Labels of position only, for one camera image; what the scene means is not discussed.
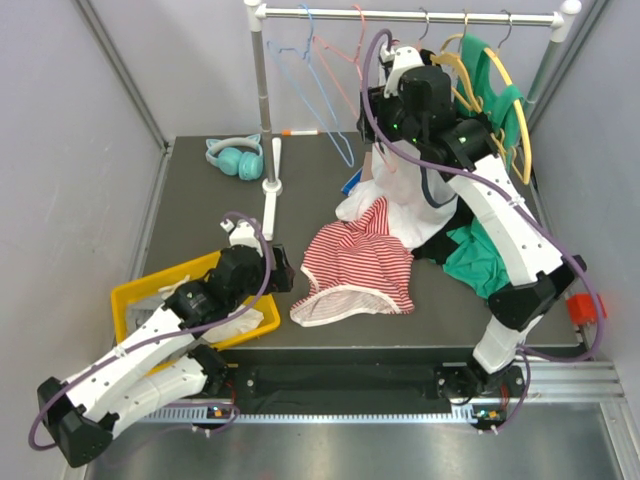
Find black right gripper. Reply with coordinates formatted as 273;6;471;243
357;84;425;149

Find yellow plastic bin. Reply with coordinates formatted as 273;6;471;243
111;251;281;351

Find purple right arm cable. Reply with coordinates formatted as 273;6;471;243
359;28;607;434

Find pink wire hanger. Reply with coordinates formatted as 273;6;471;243
312;4;399;174

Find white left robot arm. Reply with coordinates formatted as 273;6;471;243
28;212;295;468

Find yellow hanger front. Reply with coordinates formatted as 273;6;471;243
430;33;512;156

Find orange white marker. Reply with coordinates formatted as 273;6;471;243
281;129;321;137

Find white navy-trimmed tank top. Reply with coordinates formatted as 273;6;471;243
335;147;457;250

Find white metal clothes rack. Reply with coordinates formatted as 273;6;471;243
244;1;582;240

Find black tank top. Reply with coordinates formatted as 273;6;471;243
412;206;474;265

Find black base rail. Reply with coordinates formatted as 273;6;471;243
223;347;525;405

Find red plastic block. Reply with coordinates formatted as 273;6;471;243
566;293;598;326

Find teal cat-ear headphones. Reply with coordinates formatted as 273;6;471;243
205;134;264;181

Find blue box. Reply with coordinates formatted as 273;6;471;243
341;168;363;196

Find yellow hanger rear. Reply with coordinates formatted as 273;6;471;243
484;47;532;185

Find blue wire hanger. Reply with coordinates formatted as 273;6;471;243
266;4;355;168

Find red white striped tank top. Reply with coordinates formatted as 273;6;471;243
290;198;415;327

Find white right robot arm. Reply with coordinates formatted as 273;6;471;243
360;40;585;397

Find cream white cloth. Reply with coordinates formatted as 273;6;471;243
158;275;264;344

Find yellow hanger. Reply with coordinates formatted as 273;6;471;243
484;47;532;185
430;33;512;156

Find green tank top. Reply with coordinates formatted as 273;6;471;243
443;34;528;299

